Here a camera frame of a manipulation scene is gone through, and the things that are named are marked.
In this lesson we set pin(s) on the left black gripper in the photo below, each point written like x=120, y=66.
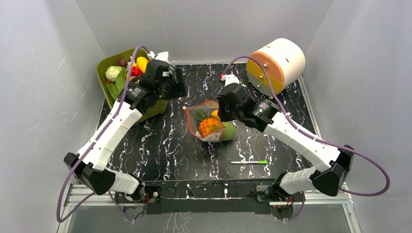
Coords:
x=179, y=90

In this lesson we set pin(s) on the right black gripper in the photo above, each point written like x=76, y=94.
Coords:
x=223, y=107

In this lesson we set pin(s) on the yellow orange fruit toy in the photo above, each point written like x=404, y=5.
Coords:
x=214, y=114

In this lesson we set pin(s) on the green cabbage toy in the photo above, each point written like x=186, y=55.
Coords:
x=229, y=131

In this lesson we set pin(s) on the orange pineapple toy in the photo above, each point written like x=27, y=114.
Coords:
x=206, y=124

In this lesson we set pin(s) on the clear zip bag orange zipper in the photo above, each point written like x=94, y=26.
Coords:
x=210, y=106

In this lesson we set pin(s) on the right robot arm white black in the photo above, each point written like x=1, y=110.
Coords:
x=330, y=165

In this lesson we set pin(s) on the yellow squash toy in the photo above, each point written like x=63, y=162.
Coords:
x=142, y=63

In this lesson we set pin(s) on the white garlic toy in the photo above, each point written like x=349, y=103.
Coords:
x=130, y=63

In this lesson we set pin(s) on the green white pen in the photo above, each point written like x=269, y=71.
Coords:
x=249, y=162

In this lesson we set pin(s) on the dark purple round fruit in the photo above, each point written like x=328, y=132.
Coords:
x=121, y=62

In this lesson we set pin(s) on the white orange yellow drawer box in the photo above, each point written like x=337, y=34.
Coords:
x=283, y=61

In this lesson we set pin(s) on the green leafy vegetable toy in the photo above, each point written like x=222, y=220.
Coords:
x=116, y=88

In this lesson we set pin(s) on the white green cauliflower toy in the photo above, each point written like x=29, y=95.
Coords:
x=112, y=73

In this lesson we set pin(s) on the olive green plastic bin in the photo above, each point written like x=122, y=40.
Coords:
x=160, y=106

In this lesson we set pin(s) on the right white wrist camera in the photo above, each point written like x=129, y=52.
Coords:
x=227, y=79

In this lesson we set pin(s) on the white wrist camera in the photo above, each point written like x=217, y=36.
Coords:
x=227, y=79
x=162, y=56

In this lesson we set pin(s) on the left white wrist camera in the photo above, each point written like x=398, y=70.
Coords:
x=162, y=56

